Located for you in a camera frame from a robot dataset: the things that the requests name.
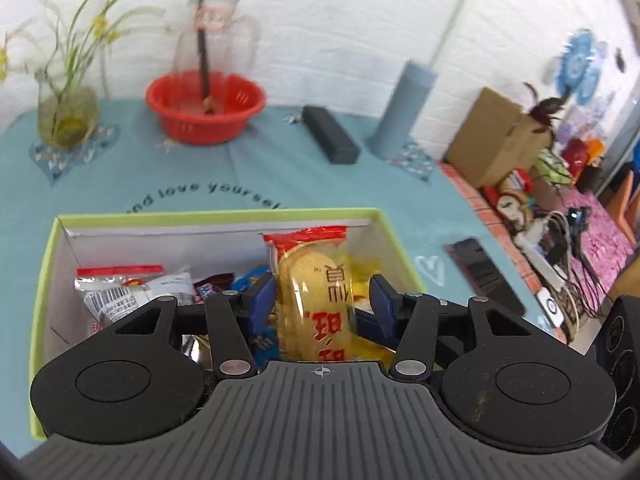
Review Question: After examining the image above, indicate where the grey-blue tumbler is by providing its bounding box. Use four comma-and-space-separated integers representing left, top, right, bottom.
367, 58, 439, 159

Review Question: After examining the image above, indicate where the white round charger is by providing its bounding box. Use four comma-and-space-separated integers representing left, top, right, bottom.
539, 289, 569, 330

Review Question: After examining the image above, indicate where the glass pitcher with straw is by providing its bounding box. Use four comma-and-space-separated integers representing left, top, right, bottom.
171, 0, 262, 112

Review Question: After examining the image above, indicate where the large blue paper fan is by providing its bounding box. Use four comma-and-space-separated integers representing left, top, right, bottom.
558, 29, 596, 97

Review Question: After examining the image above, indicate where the small dark red packet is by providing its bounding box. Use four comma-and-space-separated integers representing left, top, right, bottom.
194, 273, 237, 303

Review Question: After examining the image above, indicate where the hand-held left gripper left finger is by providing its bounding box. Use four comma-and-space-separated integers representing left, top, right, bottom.
75, 274, 277, 381

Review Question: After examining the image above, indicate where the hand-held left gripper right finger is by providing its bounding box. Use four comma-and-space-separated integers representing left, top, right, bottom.
369, 274, 576, 381

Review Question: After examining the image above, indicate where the yellow rice cracker packet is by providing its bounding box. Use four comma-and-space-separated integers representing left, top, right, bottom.
262, 225, 362, 364

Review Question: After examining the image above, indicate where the blue cookie packet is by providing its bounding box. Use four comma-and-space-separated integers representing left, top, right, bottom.
234, 266, 275, 295

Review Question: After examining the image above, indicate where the purple patterned cloth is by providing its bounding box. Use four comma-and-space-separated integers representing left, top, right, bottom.
564, 194, 637, 312

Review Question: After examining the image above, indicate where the green cardboard box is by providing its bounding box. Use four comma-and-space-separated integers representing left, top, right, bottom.
29, 207, 427, 442

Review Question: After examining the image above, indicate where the red plastic basket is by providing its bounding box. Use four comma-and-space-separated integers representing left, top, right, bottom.
144, 72, 268, 146

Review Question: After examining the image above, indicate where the black rectangular case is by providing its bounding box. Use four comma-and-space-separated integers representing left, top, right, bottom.
301, 104, 362, 166

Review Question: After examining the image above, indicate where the white power strip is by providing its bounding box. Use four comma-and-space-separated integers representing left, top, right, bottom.
515, 237, 576, 311

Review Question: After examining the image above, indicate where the black remote control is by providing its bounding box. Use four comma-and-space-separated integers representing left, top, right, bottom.
444, 238, 527, 317

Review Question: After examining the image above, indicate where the small blue paper fan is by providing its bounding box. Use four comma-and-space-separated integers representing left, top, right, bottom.
580, 62, 604, 107

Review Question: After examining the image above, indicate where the black device with screen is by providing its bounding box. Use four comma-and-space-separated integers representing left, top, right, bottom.
565, 207, 592, 242

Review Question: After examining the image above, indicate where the brown cardboard box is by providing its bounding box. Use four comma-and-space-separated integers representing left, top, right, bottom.
444, 87, 552, 191

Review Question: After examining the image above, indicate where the white packet with red top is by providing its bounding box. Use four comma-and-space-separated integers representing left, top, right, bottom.
74, 264, 195, 340

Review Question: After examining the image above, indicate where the bearded figure doll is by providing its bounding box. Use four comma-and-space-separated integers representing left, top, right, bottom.
494, 170, 535, 235

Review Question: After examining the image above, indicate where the purple leaf plant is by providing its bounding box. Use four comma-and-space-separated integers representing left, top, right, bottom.
522, 82, 569, 132

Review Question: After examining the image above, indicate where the teal printed tablecloth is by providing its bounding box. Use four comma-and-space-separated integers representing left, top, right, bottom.
0, 97, 573, 461

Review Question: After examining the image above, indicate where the glass vase with yellow flowers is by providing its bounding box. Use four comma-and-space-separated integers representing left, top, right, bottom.
0, 0, 172, 150

